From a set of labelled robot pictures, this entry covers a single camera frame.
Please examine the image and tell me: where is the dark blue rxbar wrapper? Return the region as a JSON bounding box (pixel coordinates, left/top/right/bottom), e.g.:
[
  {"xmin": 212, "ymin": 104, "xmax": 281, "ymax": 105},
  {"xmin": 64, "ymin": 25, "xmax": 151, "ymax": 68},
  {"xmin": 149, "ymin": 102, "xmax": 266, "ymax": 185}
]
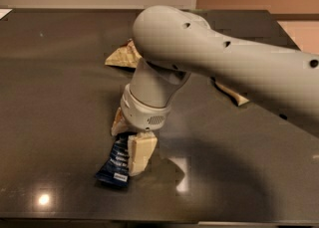
[{"xmin": 95, "ymin": 133, "xmax": 129, "ymax": 187}]

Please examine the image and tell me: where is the pale yellow sponge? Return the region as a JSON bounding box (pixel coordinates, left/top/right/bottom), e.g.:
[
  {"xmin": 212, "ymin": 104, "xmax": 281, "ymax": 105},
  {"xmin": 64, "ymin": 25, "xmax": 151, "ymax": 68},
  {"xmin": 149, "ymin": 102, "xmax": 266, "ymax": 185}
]
[{"xmin": 214, "ymin": 82, "xmax": 249, "ymax": 107}]

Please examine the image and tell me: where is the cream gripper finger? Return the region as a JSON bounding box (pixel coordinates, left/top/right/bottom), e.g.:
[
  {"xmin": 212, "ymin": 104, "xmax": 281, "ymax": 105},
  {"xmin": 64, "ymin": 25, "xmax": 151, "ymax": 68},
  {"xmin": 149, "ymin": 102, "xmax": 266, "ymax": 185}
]
[
  {"xmin": 128, "ymin": 131, "xmax": 158, "ymax": 176},
  {"xmin": 111, "ymin": 108, "xmax": 131, "ymax": 136}
]

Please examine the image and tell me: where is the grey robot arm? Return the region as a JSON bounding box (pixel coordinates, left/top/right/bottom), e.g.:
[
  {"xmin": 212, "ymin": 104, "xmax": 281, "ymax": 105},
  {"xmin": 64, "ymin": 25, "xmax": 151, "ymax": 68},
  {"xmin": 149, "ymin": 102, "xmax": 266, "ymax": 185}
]
[{"xmin": 111, "ymin": 6, "xmax": 319, "ymax": 135}]

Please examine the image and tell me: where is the brown and cream snack bag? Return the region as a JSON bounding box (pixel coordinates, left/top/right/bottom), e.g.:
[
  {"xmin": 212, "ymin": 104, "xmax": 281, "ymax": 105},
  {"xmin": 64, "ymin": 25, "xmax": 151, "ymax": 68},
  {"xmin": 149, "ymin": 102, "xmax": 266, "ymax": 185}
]
[{"xmin": 105, "ymin": 39, "xmax": 142, "ymax": 69}]

